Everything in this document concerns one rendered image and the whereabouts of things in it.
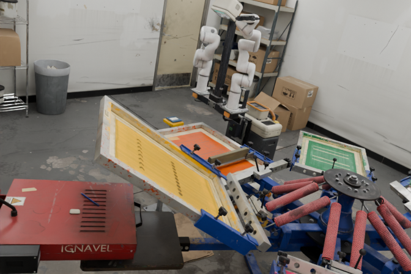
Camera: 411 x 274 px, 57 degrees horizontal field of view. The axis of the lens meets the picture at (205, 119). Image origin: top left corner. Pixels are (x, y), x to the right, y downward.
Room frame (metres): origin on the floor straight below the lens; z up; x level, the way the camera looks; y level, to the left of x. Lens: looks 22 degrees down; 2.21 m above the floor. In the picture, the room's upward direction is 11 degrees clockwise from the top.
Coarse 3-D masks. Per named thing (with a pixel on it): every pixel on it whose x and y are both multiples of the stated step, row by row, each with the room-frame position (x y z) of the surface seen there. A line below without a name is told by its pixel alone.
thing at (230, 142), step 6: (180, 126) 2.81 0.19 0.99; (186, 126) 2.83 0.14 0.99; (192, 126) 2.86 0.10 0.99; (198, 126) 2.91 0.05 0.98; (204, 126) 2.91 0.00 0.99; (162, 132) 2.64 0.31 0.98; (168, 132) 2.68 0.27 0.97; (174, 132) 2.73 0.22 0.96; (210, 132) 2.86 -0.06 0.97; (216, 132) 2.83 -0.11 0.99; (222, 138) 2.76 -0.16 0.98; (228, 138) 2.75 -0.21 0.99; (228, 144) 2.71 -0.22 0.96; (234, 144) 2.67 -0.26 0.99; (258, 162) 2.50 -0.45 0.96; (252, 168) 2.33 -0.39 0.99; (234, 174) 2.20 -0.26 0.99
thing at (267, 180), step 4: (256, 180) 2.15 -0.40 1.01; (260, 180) 2.13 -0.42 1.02; (264, 180) 2.11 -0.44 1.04; (268, 180) 2.11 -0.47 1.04; (272, 180) 2.12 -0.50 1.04; (260, 184) 2.12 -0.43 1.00; (268, 184) 2.08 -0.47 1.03; (272, 184) 2.08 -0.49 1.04; (276, 184) 2.09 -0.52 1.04; (268, 188) 2.07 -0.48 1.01; (272, 192) 2.05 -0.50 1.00
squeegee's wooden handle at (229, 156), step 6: (234, 150) 2.41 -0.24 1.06; (240, 150) 2.43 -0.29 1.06; (246, 150) 2.48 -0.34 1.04; (216, 156) 2.27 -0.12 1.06; (222, 156) 2.30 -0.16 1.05; (228, 156) 2.34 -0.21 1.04; (234, 156) 2.39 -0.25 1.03; (240, 156) 2.44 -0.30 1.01; (210, 162) 2.22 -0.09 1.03; (222, 162) 2.31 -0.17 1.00
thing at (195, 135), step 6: (198, 132) 2.84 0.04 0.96; (192, 138) 2.70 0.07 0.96; (210, 138) 2.76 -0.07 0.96; (216, 144) 2.67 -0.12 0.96; (222, 144) 2.69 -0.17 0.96; (228, 150) 2.61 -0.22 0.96; (240, 162) 2.46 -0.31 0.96; (246, 162) 2.48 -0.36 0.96; (234, 168) 2.35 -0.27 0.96; (240, 168) 2.36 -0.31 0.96; (246, 168) 2.38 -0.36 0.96
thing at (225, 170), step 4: (176, 136) 2.67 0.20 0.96; (180, 136) 2.69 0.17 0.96; (172, 140) 2.59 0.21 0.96; (176, 140) 2.61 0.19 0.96; (180, 140) 2.62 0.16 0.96; (184, 140) 2.63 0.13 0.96; (220, 168) 2.30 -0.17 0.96; (224, 168) 2.32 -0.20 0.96; (228, 168) 2.33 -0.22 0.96; (224, 172) 2.26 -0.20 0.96; (228, 172) 2.27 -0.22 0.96; (232, 172) 2.28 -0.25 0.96
